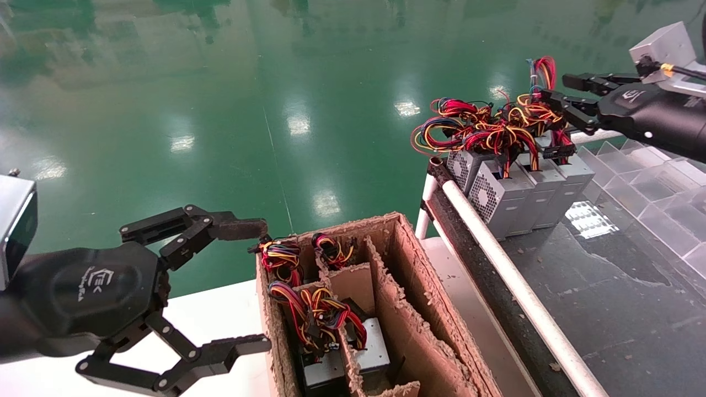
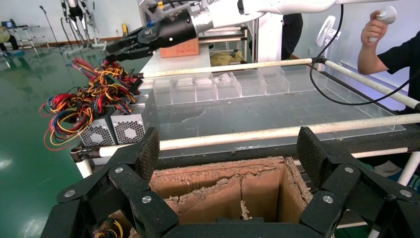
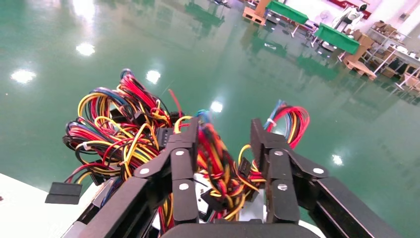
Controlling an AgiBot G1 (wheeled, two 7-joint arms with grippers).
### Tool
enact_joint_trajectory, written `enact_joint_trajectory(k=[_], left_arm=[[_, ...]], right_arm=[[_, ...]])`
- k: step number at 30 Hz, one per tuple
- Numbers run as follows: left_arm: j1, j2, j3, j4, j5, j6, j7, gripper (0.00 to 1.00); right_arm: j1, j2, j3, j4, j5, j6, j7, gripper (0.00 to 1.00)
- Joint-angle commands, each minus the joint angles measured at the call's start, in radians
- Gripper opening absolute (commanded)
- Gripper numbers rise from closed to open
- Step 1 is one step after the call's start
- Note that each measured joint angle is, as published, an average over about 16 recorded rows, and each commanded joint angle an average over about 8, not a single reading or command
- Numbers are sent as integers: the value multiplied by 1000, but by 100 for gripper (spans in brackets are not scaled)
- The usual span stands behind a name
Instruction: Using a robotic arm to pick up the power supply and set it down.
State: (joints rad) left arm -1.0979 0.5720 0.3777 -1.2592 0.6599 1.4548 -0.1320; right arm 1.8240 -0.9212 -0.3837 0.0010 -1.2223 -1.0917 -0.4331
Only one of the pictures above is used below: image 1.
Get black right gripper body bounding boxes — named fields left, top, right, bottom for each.
left=597, top=82, right=706, bottom=165

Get clear acrylic divider tray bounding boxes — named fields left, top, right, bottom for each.
left=561, top=140, right=706, bottom=277

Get grey power supply coloured wires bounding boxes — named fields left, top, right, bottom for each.
left=513, top=99, right=567, bottom=238
left=331, top=301, right=392, bottom=388
left=310, top=232, right=355, bottom=270
left=267, top=281, right=355, bottom=397
left=543, top=110, right=596, bottom=230
left=410, top=97, right=489, bottom=195
left=248, top=237, right=303, bottom=288
left=518, top=55, right=559, bottom=149
left=468, top=102, right=536, bottom=242

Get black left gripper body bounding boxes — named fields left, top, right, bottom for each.
left=0, top=244, right=170, bottom=360

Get brown cardboard divider box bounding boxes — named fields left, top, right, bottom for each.
left=254, top=212, right=504, bottom=397

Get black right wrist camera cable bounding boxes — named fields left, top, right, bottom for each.
left=637, top=19, right=706, bottom=81

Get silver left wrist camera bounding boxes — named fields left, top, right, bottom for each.
left=0, top=174, right=39, bottom=291

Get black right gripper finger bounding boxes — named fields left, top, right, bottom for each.
left=539, top=89, right=603, bottom=136
left=562, top=71, right=644, bottom=96

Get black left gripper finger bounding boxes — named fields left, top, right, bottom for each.
left=119, top=205, right=270, bottom=271
left=75, top=311, right=272, bottom=397

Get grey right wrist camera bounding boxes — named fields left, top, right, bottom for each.
left=628, top=20, right=706, bottom=98

